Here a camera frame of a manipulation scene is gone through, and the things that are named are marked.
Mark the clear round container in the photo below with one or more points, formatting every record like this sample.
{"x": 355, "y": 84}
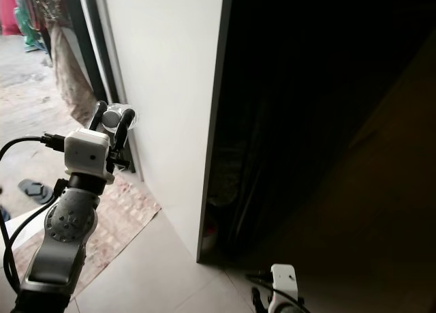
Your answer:
{"x": 114, "y": 118}

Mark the beige patterned curtain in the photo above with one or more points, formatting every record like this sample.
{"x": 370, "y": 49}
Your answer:
{"x": 75, "y": 81}

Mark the patterned beige floor mat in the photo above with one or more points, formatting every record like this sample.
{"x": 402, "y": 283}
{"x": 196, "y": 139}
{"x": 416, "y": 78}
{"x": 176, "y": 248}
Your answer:
{"x": 122, "y": 217}

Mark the green hanging cloth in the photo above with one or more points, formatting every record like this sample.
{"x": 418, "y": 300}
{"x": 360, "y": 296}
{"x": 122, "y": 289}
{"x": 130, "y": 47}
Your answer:
{"x": 30, "y": 23}

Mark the blue sandal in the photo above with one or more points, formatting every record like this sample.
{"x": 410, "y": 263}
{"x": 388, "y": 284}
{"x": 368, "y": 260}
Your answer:
{"x": 3, "y": 213}

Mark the red hanging cloth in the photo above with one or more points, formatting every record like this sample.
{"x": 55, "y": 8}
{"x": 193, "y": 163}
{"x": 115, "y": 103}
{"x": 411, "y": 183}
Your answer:
{"x": 8, "y": 9}

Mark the dark door frame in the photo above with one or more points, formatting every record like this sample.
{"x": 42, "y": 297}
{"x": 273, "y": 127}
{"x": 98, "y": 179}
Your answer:
{"x": 88, "y": 33}

